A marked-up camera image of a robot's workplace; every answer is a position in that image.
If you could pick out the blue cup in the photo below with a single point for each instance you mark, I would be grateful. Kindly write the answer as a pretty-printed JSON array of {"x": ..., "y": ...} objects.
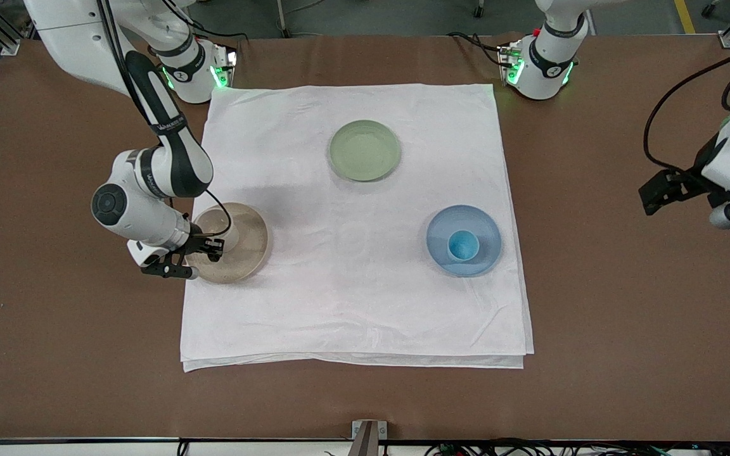
[{"x": 463, "y": 246}]

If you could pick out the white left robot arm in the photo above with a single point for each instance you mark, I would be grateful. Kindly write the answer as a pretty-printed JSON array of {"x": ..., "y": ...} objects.
[{"x": 545, "y": 76}]

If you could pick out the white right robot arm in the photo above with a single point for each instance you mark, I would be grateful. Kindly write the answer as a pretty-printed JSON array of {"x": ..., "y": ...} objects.
[{"x": 175, "y": 164}]

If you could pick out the beige round plate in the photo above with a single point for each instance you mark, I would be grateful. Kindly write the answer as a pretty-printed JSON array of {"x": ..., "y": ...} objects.
[{"x": 252, "y": 244}]

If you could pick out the blue round plate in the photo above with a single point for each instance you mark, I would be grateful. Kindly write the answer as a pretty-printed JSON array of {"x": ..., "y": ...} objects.
[{"x": 492, "y": 244}]

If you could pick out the green round plate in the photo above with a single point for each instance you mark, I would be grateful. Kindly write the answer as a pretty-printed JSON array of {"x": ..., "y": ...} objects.
[{"x": 365, "y": 152}]

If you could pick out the white cloth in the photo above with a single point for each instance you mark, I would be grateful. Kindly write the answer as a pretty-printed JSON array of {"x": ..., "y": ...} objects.
[{"x": 352, "y": 285}]

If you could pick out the white background post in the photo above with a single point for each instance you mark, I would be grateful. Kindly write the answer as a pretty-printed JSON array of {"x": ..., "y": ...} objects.
[{"x": 281, "y": 19}]

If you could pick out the grey metal table bracket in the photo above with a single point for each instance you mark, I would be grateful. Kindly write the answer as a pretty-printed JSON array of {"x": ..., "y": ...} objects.
[{"x": 368, "y": 437}]

